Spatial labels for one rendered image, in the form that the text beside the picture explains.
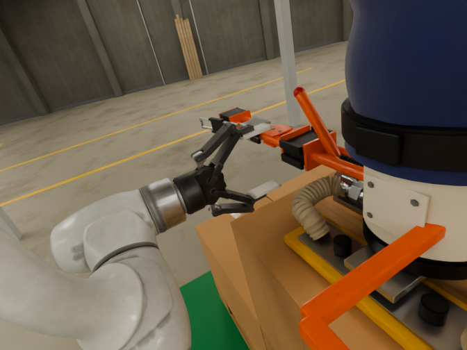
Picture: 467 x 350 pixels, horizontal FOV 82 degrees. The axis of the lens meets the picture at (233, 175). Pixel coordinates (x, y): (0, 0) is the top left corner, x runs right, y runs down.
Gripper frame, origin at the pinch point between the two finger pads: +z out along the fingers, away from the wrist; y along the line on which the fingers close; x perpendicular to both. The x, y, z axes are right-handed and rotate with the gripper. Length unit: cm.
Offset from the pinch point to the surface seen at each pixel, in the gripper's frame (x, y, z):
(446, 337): 36.5, 10.5, -2.3
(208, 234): -53, 54, -7
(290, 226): 6.4, 14.0, -1.2
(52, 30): -1191, -152, -78
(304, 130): -1.3, -1.8, 10.9
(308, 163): 6.3, 1.4, 5.0
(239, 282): -21, 54, -8
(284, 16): -241, -24, 192
